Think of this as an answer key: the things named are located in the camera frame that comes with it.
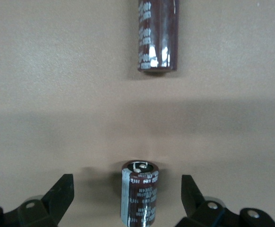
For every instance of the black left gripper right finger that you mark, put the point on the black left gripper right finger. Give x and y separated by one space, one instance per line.
199 208

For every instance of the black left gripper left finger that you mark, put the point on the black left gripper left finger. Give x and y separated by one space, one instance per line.
52 203

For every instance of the brown table mat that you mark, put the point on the brown table mat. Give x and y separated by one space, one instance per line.
57 71

